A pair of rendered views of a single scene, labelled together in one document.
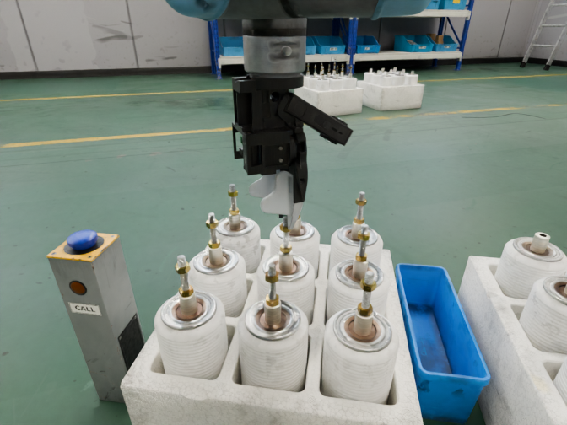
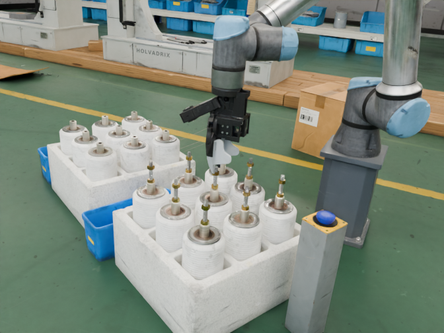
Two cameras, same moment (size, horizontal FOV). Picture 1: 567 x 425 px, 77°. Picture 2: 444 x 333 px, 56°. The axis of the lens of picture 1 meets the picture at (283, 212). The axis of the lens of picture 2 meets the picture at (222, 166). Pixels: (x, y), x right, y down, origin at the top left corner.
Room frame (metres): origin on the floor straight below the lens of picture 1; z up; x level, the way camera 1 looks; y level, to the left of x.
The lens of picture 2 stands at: (1.19, 0.63, 0.78)
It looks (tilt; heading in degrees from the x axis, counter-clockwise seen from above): 25 degrees down; 221
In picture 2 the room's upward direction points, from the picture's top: 4 degrees clockwise
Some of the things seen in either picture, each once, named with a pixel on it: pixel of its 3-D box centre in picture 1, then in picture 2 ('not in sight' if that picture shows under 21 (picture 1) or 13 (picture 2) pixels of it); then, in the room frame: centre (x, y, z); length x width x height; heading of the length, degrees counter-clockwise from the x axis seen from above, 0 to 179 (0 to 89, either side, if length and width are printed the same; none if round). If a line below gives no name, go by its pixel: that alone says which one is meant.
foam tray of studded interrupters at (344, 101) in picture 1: (327, 98); not in sight; (2.92, -0.35, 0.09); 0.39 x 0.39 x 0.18; 24
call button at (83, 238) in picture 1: (83, 241); (325, 218); (0.45, 0.29, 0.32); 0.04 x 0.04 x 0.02
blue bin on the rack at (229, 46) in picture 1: (234, 45); not in sight; (5.11, 0.64, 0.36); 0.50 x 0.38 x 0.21; 17
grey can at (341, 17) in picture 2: not in sight; (340, 20); (-3.82, -1.97, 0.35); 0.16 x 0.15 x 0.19; 107
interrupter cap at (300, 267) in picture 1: (285, 267); (214, 199); (0.48, 0.00, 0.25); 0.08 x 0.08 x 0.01
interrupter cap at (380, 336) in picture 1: (362, 329); (221, 172); (0.34, -0.10, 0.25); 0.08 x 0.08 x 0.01
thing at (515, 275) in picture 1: (521, 290); (102, 178); (0.53, -0.45, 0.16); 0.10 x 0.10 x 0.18
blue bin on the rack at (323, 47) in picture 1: (326, 45); not in sight; (5.48, -0.59, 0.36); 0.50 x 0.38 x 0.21; 18
